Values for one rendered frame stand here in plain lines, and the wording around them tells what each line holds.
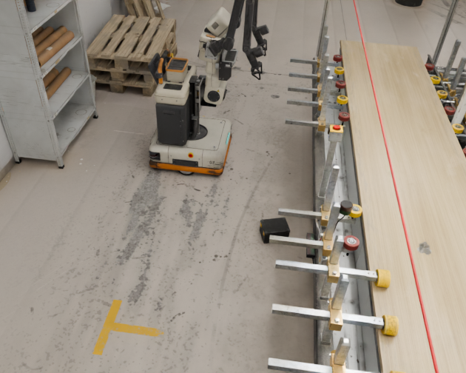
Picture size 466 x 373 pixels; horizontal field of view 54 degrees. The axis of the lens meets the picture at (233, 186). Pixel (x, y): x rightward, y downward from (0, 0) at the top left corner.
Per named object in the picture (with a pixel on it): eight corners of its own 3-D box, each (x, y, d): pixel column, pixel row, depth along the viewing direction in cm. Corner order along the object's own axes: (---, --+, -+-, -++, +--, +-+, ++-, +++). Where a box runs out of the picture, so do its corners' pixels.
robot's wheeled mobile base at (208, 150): (148, 169, 409) (146, 146, 392) (166, 131, 457) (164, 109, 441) (223, 178, 404) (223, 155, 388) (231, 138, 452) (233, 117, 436)
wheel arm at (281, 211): (277, 216, 260) (278, 210, 257) (277, 212, 262) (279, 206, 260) (354, 225, 257) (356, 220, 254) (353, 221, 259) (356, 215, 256)
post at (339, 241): (318, 304, 232) (336, 239, 201) (318, 298, 235) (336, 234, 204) (325, 305, 232) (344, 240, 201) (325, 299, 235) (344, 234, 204)
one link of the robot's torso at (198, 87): (193, 109, 390) (192, 83, 374) (199, 94, 412) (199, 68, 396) (224, 113, 388) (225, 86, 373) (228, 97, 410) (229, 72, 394)
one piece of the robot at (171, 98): (157, 155, 403) (150, 67, 349) (171, 123, 444) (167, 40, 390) (194, 160, 400) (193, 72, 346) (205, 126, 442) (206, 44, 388)
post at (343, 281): (320, 344, 211) (341, 279, 180) (320, 337, 214) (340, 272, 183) (328, 345, 211) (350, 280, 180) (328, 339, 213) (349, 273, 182)
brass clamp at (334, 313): (327, 329, 190) (329, 323, 187) (326, 303, 201) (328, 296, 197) (342, 331, 190) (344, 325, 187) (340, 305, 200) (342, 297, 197)
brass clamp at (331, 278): (325, 282, 209) (327, 274, 206) (325, 260, 220) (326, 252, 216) (339, 283, 209) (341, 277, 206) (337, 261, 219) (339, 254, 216)
